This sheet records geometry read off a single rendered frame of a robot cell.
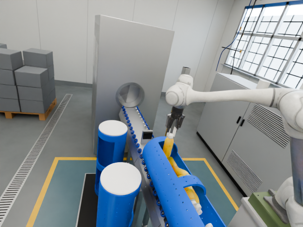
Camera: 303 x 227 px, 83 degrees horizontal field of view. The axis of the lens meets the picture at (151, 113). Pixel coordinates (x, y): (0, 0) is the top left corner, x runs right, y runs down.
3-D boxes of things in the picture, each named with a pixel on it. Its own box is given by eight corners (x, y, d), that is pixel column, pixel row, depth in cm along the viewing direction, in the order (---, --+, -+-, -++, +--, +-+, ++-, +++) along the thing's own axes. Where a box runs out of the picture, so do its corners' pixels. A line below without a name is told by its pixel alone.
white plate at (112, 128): (105, 117, 182) (105, 118, 183) (94, 130, 157) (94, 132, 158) (130, 123, 181) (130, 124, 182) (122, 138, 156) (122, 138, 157)
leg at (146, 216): (145, 222, 196) (157, 183, 168) (147, 227, 191) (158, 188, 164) (141, 223, 194) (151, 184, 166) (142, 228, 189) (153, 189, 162)
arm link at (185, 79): (175, 93, 117) (169, 98, 106) (181, 71, 110) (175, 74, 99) (190, 98, 114) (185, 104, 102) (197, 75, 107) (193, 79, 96)
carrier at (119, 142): (100, 177, 221) (90, 195, 196) (104, 118, 183) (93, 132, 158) (121, 182, 220) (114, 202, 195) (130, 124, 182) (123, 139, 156)
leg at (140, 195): (134, 224, 191) (143, 185, 163) (135, 230, 186) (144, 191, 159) (129, 225, 189) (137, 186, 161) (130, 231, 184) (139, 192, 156)
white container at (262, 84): (261, 88, 275) (265, 79, 268) (268, 92, 261) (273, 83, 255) (253, 87, 271) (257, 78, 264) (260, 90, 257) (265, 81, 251)
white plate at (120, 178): (112, 202, 99) (112, 203, 100) (149, 182, 117) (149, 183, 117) (93, 170, 117) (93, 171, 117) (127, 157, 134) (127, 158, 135)
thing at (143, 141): (149, 142, 176) (152, 129, 169) (150, 145, 173) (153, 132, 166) (140, 143, 173) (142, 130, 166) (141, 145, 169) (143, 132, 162)
